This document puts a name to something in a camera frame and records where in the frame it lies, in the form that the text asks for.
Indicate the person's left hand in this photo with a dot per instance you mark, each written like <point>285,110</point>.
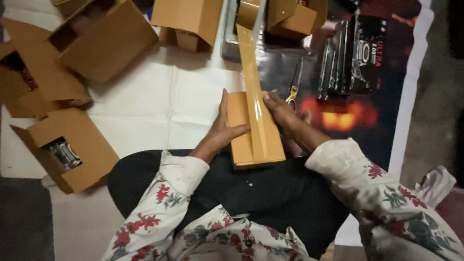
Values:
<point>221,132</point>

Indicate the person's right hand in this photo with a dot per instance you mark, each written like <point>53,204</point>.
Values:
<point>284,114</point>

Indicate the person's right fingers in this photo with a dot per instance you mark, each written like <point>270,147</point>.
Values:
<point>273,102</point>

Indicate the brown packing tape strip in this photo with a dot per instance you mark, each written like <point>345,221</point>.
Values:
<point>253,83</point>

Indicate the brown cardboard box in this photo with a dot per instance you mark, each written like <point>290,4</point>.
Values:
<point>72,5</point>
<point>292,20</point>
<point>105,40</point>
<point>188,23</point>
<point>34,81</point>
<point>242,127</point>

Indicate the open brown cardboard box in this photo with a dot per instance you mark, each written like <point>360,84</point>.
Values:
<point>188,23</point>
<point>34,81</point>
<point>105,40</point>
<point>292,20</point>
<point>72,5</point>

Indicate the stack of black product packets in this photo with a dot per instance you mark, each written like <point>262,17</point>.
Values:
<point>350,58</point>

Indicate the printed vinyl banner sheet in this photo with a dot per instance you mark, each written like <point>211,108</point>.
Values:
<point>362,123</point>

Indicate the brown packing tape roll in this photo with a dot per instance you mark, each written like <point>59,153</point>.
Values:
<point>248,13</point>

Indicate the person's black trousers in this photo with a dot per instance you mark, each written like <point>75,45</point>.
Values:
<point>232,195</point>

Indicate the floral patterned shirt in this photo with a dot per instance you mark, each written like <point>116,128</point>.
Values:
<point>391,210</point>

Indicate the open cardboard box with product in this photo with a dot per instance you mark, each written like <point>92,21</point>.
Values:
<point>67,148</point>

